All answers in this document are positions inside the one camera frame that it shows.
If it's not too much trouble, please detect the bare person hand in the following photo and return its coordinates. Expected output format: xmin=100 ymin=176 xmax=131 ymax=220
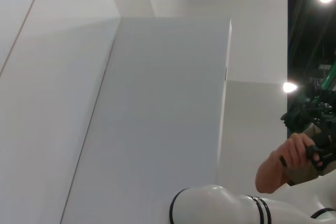
xmin=281 ymin=131 xmax=316 ymax=169

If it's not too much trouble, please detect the bare person forearm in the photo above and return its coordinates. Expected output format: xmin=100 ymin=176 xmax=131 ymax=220
xmin=255 ymin=149 xmax=289 ymax=194

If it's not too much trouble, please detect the black handheld teleoperation device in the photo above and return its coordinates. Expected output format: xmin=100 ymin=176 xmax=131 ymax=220
xmin=280 ymin=82 xmax=336 ymax=171

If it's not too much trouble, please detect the green metal pole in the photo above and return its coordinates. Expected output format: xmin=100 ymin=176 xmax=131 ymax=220
xmin=320 ymin=60 xmax=336 ymax=91

